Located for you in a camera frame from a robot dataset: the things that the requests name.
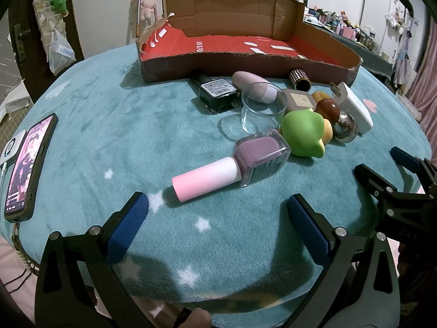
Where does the beaded phone strap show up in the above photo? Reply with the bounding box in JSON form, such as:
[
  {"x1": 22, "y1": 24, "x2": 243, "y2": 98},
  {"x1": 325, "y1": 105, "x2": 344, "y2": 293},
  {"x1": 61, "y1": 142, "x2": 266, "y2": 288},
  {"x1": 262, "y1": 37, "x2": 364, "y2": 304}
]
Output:
[{"x1": 12, "y1": 224, "x2": 40, "y2": 276}]

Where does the black smartphone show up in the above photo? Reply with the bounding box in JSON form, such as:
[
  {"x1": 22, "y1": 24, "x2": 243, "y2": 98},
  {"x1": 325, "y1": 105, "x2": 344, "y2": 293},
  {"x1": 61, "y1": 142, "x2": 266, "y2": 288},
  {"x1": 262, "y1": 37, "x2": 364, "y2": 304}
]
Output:
[{"x1": 4, "y1": 113, "x2": 58, "y2": 222}]

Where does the white wardrobe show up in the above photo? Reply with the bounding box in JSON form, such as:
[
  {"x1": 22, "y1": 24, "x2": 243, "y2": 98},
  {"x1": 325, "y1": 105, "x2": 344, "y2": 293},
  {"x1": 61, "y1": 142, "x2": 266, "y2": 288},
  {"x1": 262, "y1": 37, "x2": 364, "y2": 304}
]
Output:
[{"x1": 362, "y1": 0, "x2": 393, "y2": 55}]

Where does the dark cluttered table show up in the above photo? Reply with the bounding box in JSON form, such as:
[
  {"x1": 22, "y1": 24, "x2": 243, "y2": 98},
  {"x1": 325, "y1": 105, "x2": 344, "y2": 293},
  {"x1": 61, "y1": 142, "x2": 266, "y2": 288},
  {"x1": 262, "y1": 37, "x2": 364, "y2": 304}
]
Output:
[{"x1": 302, "y1": 5, "x2": 395, "y2": 83}]

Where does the pink plush toy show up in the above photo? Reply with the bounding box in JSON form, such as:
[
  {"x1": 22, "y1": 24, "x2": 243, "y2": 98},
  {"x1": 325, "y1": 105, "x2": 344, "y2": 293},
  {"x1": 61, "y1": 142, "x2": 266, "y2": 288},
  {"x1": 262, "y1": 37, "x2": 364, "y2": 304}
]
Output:
[{"x1": 138, "y1": 0, "x2": 157, "y2": 21}]

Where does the hanging light dress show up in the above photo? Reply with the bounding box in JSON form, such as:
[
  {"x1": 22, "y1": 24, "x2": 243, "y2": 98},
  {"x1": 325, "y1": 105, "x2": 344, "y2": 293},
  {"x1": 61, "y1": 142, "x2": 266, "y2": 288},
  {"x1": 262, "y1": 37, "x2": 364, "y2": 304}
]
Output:
[{"x1": 392, "y1": 31, "x2": 415, "y2": 83}]

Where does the white power bank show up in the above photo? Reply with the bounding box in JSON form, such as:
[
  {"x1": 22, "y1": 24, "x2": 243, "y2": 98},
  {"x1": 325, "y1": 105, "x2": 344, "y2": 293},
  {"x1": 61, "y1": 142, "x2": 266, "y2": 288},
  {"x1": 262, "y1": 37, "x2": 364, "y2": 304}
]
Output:
[{"x1": 0, "y1": 130, "x2": 26, "y2": 169}]

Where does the black nail polish bottle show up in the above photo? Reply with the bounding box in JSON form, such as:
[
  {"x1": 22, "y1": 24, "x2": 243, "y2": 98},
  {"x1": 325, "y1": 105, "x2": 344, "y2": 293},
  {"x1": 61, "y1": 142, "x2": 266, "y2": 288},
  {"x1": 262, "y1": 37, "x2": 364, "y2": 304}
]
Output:
[{"x1": 190, "y1": 69, "x2": 241, "y2": 115}]

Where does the green plush toy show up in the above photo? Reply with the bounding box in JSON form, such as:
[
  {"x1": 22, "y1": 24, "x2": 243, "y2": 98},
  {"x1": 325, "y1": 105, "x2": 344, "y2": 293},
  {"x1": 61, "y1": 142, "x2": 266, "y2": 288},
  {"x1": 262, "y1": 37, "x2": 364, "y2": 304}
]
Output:
[{"x1": 51, "y1": 0, "x2": 69, "y2": 17}]

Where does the purple nail polish bottle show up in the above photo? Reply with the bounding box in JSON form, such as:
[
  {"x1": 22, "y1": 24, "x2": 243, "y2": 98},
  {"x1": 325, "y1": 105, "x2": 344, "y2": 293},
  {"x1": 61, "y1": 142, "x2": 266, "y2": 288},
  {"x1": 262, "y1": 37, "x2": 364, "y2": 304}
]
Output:
[{"x1": 172, "y1": 128, "x2": 291, "y2": 203}]

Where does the clear glass cup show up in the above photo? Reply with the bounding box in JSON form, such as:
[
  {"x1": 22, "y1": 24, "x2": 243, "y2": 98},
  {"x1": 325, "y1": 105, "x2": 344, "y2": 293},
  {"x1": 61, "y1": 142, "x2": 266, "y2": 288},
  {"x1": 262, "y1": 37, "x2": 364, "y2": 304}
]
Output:
[{"x1": 241, "y1": 82, "x2": 288, "y2": 134}]

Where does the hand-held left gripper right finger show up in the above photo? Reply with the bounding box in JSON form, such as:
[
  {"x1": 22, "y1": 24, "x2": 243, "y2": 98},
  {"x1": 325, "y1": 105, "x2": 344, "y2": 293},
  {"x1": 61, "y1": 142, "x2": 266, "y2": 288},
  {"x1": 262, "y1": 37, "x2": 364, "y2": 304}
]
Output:
[{"x1": 286, "y1": 193, "x2": 400, "y2": 328}]

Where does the white charger plug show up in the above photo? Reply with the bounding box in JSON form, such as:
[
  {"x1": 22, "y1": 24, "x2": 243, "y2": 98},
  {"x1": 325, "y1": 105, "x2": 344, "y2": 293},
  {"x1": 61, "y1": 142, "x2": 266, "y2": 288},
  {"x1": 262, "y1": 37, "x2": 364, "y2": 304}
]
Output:
[{"x1": 329, "y1": 82, "x2": 374, "y2": 135}]

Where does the brown glossy ball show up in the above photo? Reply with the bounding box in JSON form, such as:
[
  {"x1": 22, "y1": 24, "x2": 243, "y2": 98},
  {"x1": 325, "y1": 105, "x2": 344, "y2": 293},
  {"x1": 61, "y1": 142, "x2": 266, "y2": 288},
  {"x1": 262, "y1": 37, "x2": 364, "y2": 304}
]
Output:
[{"x1": 314, "y1": 98, "x2": 341, "y2": 122}]

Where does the silver metallic ball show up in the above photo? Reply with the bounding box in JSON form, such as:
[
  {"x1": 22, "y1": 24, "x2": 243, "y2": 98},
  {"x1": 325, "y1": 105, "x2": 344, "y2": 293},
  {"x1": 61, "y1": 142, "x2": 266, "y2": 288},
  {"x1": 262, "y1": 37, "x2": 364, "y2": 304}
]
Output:
[{"x1": 332, "y1": 111, "x2": 359, "y2": 143}]

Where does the green toy figure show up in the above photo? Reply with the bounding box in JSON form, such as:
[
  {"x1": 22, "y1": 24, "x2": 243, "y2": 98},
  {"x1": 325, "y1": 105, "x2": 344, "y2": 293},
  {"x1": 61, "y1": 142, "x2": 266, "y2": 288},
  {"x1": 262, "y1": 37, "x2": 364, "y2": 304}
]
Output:
[{"x1": 280, "y1": 107, "x2": 333, "y2": 159}]

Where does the lilac egg-shaped case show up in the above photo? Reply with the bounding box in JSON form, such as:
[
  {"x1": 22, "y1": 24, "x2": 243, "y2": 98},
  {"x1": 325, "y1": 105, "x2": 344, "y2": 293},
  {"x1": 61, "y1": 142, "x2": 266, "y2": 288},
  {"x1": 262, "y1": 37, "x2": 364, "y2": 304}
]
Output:
[{"x1": 231, "y1": 71, "x2": 280, "y2": 105}]

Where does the clear hanging organizer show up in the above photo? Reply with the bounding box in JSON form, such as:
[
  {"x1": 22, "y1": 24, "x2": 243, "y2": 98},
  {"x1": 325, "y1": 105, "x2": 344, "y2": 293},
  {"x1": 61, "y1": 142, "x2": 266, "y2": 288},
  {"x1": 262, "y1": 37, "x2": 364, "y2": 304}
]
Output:
[{"x1": 29, "y1": 0, "x2": 69, "y2": 46}]

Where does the dark wooden door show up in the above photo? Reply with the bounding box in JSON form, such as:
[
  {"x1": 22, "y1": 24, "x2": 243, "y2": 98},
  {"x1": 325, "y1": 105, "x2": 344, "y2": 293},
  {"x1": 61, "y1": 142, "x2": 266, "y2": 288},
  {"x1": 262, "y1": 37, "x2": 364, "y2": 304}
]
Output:
[{"x1": 7, "y1": 0, "x2": 85, "y2": 76}]

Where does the white orange mop stick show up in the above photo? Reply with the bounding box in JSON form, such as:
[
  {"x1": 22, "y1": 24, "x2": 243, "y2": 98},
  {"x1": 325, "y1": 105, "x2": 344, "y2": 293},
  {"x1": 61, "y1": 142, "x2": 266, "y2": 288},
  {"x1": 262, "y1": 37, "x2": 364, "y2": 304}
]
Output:
[{"x1": 134, "y1": 0, "x2": 143, "y2": 38}]

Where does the pink curtain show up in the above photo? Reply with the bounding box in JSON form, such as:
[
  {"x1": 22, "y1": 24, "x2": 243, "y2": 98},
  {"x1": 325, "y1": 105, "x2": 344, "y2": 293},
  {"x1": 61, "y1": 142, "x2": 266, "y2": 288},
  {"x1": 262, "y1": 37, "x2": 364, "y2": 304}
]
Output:
[{"x1": 406, "y1": 17, "x2": 437, "y2": 124}]

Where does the studded cylinder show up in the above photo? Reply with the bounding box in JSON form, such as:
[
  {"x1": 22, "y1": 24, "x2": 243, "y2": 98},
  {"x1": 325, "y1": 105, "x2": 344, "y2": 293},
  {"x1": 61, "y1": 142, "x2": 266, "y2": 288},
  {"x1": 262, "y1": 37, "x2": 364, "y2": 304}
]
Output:
[{"x1": 288, "y1": 69, "x2": 312, "y2": 92}]

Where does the orange ring toy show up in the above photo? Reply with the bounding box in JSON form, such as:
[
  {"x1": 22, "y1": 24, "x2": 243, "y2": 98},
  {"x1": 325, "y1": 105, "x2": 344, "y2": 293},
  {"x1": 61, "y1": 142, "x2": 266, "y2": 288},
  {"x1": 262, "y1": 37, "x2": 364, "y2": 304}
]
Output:
[{"x1": 311, "y1": 90, "x2": 333, "y2": 105}]

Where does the brown square case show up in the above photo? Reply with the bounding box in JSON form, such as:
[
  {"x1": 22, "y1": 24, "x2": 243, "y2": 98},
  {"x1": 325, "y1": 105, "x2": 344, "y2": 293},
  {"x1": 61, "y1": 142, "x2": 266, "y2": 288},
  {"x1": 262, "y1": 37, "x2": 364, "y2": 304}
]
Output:
[{"x1": 280, "y1": 89, "x2": 318, "y2": 113}]

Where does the cardboard box with red lining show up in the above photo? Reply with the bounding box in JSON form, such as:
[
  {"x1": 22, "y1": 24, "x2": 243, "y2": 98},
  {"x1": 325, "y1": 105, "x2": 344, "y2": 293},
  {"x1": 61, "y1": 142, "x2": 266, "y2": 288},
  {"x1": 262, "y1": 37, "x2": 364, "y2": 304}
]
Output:
[{"x1": 135, "y1": 0, "x2": 364, "y2": 86}]

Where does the white plastic bag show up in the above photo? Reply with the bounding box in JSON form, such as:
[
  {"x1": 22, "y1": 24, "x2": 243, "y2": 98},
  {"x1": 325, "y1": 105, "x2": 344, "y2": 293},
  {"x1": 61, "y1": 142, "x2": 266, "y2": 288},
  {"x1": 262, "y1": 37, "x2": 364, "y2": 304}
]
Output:
[{"x1": 48, "y1": 29, "x2": 76, "y2": 75}]

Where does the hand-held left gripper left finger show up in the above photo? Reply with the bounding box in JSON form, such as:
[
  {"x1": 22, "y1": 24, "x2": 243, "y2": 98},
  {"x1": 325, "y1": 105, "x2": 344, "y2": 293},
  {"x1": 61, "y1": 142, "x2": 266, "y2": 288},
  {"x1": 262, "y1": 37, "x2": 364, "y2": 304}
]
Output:
[{"x1": 34, "y1": 191, "x2": 164, "y2": 328}]

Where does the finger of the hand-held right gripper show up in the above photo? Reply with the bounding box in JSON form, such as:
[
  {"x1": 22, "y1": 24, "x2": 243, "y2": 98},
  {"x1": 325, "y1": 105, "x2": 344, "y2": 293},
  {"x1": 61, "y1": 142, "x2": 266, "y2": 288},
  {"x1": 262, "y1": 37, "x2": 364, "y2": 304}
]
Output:
[
  {"x1": 354, "y1": 163, "x2": 437, "y2": 243},
  {"x1": 390, "y1": 146, "x2": 437, "y2": 194}
]

